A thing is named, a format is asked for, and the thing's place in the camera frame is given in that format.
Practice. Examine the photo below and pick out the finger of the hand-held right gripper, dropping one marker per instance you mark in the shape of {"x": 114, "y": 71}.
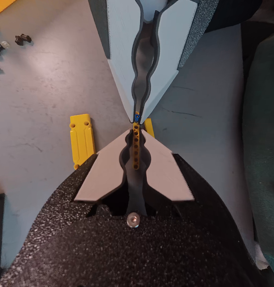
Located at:
{"x": 121, "y": 44}
{"x": 175, "y": 44}

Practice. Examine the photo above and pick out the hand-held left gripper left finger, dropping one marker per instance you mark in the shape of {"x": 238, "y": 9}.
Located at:
{"x": 103, "y": 174}

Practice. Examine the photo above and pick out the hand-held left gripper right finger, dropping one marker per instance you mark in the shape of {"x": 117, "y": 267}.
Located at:
{"x": 168, "y": 177}

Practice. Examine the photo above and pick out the yellow lego beam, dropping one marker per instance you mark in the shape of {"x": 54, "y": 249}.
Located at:
{"x": 149, "y": 129}
{"x": 136, "y": 145}

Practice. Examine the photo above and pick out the blue lego pin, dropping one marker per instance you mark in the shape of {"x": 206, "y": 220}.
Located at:
{"x": 137, "y": 116}

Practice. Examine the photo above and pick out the yellow lego panel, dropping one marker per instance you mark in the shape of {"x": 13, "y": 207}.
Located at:
{"x": 82, "y": 141}

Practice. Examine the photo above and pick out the pile of small lego pins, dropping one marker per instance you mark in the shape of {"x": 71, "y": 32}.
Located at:
{"x": 22, "y": 39}

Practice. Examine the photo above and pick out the yellow plastic bin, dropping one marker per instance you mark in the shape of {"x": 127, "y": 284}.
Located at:
{"x": 0, "y": 6}

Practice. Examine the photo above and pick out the person in green sweatshirt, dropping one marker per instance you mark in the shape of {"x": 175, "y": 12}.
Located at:
{"x": 262, "y": 134}

